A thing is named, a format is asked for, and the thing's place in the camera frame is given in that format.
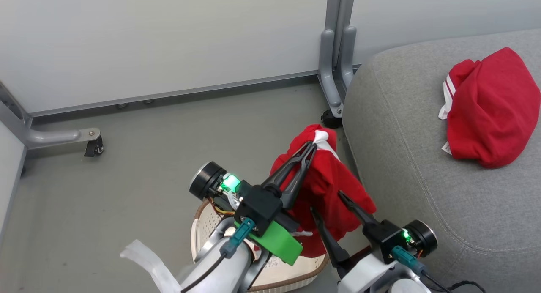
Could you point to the grey upright partition post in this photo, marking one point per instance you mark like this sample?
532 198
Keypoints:
331 64

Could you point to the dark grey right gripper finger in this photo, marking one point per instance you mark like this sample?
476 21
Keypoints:
359 214
331 246

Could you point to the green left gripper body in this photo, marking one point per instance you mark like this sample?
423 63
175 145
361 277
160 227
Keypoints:
279 242

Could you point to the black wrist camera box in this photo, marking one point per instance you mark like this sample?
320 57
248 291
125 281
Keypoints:
382 238
258 208

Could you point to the teal left camera connector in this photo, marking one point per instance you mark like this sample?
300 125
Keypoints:
239 238

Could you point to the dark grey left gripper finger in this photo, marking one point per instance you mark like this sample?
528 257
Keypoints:
296 183
291 164

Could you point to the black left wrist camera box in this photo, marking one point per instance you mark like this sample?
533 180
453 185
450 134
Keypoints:
258 208

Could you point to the grey fabric sofa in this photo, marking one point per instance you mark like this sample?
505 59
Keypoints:
422 157

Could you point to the red garment with white collar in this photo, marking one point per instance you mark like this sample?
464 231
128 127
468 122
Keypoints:
325 179

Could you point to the teal camera connector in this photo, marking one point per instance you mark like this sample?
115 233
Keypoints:
239 238
408 259

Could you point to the grey angled partition foot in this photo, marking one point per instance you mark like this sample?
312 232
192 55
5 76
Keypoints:
50 136

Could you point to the red garment with white stripes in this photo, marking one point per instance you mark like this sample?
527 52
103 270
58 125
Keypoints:
490 111

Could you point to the teal right camera connector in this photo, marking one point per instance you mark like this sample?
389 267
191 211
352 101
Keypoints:
408 259

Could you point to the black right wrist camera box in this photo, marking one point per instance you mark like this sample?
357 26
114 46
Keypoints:
382 238

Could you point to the black caster wheel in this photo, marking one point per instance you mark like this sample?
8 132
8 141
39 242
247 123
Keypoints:
94 147
331 119

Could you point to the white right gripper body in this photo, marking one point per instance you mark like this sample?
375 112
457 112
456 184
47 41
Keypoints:
363 276

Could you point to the cream perforated laundry basket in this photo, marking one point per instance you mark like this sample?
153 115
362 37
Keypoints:
203 229

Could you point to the grey metal partition rail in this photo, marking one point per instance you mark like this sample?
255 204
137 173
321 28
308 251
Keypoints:
169 94

